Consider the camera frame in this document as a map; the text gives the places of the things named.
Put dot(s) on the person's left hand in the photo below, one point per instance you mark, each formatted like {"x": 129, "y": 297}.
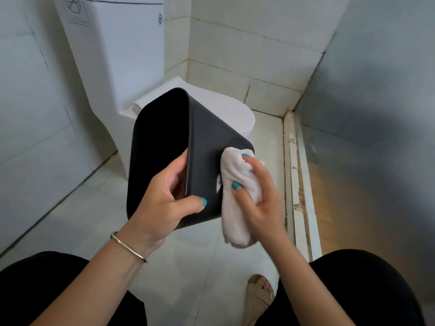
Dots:
{"x": 159, "y": 207}

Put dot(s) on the person's right hand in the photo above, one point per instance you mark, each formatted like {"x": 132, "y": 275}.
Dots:
{"x": 261, "y": 203}

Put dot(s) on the person's right thumb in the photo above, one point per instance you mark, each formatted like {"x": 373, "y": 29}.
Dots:
{"x": 243, "y": 198}

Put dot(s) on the person's left thumb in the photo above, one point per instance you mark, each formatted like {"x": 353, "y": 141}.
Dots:
{"x": 192, "y": 205}

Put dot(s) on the white cleaning cloth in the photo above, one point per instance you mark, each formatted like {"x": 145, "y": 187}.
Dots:
{"x": 238, "y": 213}

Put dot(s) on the black plastic waste bin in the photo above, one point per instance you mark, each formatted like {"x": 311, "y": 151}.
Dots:
{"x": 163, "y": 156}

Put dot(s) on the person's right forearm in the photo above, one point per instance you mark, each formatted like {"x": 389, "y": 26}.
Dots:
{"x": 306, "y": 285}

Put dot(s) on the person's left forearm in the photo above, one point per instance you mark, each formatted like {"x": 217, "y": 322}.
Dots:
{"x": 91, "y": 285}

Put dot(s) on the white shower threshold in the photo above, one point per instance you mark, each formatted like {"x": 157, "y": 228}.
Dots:
{"x": 299, "y": 186}

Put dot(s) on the beige sandal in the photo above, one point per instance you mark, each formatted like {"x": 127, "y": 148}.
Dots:
{"x": 258, "y": 298}

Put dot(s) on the glass shower partition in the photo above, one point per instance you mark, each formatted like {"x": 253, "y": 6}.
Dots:
{"x": 370, "y": 132}

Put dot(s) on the person's black trousers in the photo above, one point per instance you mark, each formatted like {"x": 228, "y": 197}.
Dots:
{"x": 356, "y": 288}

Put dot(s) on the white toilet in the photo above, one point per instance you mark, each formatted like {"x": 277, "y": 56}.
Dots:
{"x": 125, "y": 71}

